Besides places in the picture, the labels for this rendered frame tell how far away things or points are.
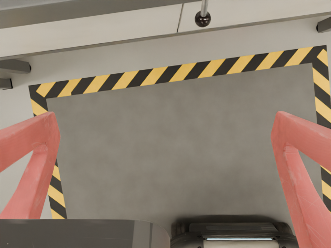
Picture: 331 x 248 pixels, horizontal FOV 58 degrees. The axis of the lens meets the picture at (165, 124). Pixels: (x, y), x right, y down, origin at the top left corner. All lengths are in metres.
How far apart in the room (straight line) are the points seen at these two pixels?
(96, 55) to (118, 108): 0.22
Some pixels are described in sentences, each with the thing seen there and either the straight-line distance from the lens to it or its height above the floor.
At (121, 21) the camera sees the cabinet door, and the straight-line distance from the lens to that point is 0.60.
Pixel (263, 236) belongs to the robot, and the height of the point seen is 0.19.
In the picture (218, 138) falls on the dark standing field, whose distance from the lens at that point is 1.20.
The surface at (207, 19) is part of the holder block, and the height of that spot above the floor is 0.91.
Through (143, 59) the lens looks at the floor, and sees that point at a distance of 1.18.
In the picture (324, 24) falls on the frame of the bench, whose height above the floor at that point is 0.06.
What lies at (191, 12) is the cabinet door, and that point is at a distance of 0.61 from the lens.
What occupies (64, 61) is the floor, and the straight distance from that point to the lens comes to 1.24.
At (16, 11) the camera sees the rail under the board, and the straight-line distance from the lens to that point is 0.35.
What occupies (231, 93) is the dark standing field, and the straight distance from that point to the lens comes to 1.20.
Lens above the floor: 1.17
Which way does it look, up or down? 84 degrees down
